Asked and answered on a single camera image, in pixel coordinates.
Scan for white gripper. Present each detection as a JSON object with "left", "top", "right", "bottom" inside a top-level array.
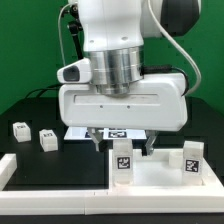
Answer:
[{"left": 57, "top": 58, "right": 187, "bottom": 156}]

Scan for white square table top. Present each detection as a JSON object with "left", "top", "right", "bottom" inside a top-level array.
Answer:
[{"left": 109, "top": 149, "right": 221, "bottom": 191}]

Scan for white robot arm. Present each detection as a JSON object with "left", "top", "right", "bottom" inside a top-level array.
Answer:
[{"left": 57, "top": 0, "right": 201, "bottom": 153}]

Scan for white sheet with tags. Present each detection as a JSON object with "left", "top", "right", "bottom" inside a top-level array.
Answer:
[{"left": 64, "top": 127, "right": 146, "bottom": 140}]

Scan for white U-shaped fence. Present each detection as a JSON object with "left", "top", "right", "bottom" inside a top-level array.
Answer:
[{"left": 0, "top": 154, "right": 224, "bottom": 215}]

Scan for black cables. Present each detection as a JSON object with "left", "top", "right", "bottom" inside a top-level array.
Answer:
[{"left": 24, "top": 83, "right": 64, "bottom": 100}]

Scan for white cable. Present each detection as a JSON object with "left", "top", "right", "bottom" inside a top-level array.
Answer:
[{"left": 57, "top": 3, "right": 72, "bottom": 68}]

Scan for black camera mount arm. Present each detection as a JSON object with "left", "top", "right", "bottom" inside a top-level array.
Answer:
[{"left": 68, "top": 5, "right": 83, "bottom": 60}]

